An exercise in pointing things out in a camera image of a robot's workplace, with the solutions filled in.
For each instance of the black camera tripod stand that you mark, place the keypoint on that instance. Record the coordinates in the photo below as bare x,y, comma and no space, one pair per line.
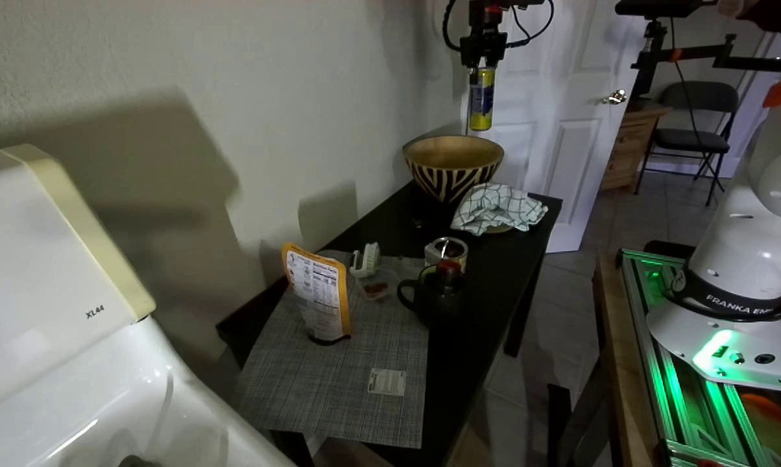
665,52

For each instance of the metal door knob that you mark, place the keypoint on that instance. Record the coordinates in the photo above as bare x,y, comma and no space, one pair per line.
616,98

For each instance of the white appliance with beige lid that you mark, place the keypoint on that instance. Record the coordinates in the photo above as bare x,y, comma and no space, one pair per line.
52,347

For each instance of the yellow and black can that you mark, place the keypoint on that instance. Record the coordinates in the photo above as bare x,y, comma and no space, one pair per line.
480,100

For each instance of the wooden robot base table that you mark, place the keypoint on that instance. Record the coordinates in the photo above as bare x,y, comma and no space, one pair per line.
665,380

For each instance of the white panel door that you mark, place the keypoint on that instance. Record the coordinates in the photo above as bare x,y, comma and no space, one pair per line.
572,130

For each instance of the brown wooden cabinet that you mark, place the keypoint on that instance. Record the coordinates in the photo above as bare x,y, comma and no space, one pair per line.
630,146

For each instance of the black mug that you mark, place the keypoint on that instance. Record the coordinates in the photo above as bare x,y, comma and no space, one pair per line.
441,295

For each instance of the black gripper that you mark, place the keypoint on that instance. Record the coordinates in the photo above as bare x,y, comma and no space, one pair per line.
482,29

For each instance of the black folding chair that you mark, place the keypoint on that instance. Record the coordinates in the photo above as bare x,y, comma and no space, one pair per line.
695,130

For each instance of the white checkered cloth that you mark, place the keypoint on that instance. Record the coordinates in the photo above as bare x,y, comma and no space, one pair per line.
497,209

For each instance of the grey woven placemat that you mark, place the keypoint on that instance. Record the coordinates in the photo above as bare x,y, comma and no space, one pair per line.
337,380

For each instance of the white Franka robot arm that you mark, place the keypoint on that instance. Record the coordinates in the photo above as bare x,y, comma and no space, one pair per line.
752,261

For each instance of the black table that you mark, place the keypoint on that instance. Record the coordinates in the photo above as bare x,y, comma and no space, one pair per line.
482,286

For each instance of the brown striped bowl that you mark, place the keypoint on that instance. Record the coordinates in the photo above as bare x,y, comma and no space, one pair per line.
452,165

